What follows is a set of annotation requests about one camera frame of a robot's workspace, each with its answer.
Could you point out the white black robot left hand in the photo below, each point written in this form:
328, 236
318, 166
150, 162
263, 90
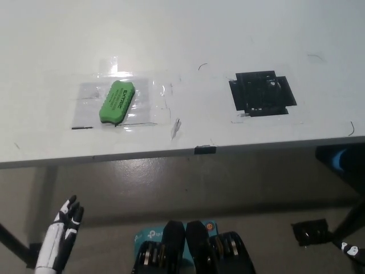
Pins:
52, 245

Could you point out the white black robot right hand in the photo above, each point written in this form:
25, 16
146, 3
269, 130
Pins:
352, 251

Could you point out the green whiteboard eraser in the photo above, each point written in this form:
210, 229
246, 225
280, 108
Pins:
117, 102

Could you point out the black and blue object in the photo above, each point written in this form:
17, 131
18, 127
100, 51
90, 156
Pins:
348, 162

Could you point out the teal router box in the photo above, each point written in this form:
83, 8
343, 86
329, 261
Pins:
146, 234

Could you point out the small clear tape strip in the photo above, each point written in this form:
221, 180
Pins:
176, 128

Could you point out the short black tape piece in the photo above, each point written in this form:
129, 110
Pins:
205, 149

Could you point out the black tape square marker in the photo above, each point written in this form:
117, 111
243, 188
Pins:
262, 94

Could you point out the wide clear tape strip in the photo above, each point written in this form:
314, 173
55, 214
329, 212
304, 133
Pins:
107, 65

